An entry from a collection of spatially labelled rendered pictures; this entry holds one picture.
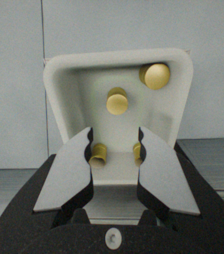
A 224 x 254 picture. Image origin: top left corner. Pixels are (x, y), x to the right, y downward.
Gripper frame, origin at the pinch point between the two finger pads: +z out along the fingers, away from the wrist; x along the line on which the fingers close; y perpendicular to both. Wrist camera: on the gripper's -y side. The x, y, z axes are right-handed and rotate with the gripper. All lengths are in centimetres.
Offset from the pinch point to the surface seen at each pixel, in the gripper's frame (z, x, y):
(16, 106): 12.9, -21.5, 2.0
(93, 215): 0.6, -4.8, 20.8
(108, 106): 6.5, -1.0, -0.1
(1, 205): 2.5, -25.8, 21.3
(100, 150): 8.5, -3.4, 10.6
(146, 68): 7.5, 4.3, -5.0
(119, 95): 6.6, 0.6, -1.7
